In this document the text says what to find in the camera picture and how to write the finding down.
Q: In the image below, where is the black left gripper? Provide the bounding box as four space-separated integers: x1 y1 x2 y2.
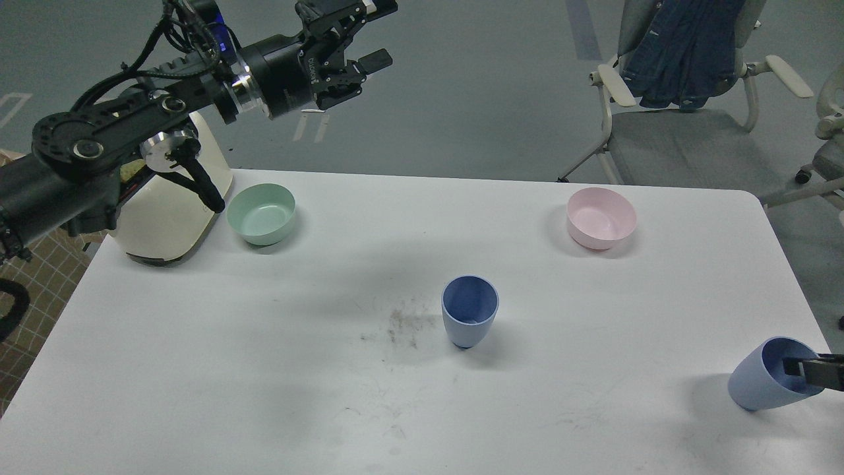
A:
237 1 398 120

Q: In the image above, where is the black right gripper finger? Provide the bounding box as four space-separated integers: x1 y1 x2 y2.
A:
783 354 843 392

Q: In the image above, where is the blue cup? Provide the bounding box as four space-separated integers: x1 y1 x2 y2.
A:
727 336 824 411
440 274 500 349

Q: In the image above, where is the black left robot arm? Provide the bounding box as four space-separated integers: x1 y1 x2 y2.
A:
2 1 398 262

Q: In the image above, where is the green bowl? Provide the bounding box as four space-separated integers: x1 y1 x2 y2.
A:
224 183 297 246

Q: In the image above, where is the grey office chair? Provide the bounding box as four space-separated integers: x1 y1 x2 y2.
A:
558 1 813 191

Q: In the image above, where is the cream toaster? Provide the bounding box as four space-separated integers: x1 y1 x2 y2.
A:
108 111 234 264

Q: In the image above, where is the pink bowl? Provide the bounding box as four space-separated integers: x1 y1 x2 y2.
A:
566 187 638 251

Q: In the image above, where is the blue denim jacket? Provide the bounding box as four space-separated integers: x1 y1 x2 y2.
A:
617 1 745 111

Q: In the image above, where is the brown checkered cloth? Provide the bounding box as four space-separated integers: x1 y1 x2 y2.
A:
0 148 107 416

